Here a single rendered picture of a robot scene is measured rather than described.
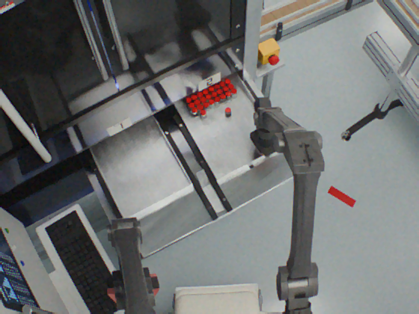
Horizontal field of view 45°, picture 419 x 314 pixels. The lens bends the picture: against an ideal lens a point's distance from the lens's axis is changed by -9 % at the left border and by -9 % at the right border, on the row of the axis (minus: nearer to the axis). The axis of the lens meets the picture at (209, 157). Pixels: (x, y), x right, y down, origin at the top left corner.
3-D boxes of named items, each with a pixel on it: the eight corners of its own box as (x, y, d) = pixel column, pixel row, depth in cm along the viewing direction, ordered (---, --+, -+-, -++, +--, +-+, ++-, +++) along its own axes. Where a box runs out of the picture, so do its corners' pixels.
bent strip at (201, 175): (196, 178, 187) (195, 172, 182) (203, 173, 188) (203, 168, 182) (216, 212, 183) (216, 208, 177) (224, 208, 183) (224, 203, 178)
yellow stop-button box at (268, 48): (252, 51, 196) (253, 40, 189) (268, 43, 197) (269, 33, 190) (262, 66, 193) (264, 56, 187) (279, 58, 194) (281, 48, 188)
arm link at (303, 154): (288, 152, 117) (331, 149, 118) (275, 128, 129) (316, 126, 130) (280, 307, 136) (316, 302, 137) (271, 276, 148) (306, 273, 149)
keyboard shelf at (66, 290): (19, 239, 190) (17, 238, 188) (78, 203, 195) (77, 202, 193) (75, 343, 176) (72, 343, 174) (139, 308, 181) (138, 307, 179)
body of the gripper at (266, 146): (265, 126, 183) (266, 116, 177) (281, 149, 179) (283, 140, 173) (249, 135, 182) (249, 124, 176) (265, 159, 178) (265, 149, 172)
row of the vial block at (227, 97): (191, 114, 196) (190, 108, 191) (234, 93, 198) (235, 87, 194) (194, 119, 195) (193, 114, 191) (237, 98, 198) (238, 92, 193)
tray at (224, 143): (172, 104, 197) (171, 99, 194) (235, 74, 201) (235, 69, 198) (216, 182, 186) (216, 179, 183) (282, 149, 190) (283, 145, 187)
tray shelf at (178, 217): (75, 149, 194) (74, 147, 192) (241, 66, 205) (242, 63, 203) (132, 265, 179) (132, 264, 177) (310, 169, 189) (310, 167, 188)
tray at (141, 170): (85, 141, 193) (84, 137, 190) (148, 108, 197) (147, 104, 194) (126, 222, 182) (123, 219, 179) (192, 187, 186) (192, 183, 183)
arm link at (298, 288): (288, 315, 135) (307, 312, 136) (289, 282, 133) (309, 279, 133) (281, 297, 144) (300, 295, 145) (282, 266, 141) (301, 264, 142)
